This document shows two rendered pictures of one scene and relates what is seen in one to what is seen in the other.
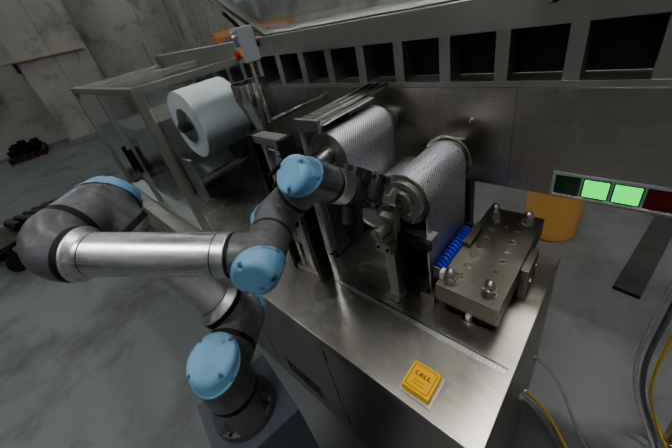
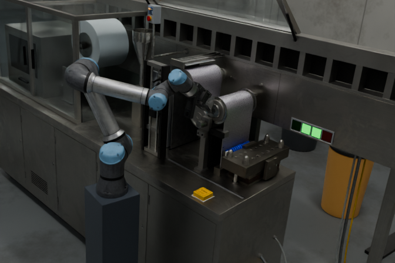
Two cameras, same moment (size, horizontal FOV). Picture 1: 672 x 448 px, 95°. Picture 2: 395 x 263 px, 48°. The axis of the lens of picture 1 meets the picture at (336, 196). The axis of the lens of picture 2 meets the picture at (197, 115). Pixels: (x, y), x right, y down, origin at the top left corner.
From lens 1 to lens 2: 1.53 m
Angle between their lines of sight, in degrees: 12
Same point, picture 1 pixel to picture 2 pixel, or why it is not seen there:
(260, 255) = (161, 95)
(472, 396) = (224, 201)
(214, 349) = (114, 146)
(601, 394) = not seen: outside the picture
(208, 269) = (140, 97)
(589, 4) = (305, 46)
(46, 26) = not seen: outside the picture
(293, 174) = (176, 75)
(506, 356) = (246, 195)
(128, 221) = not seen: hidden behind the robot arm
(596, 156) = (307, 111)
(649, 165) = (322, 118)
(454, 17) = (260, 33)
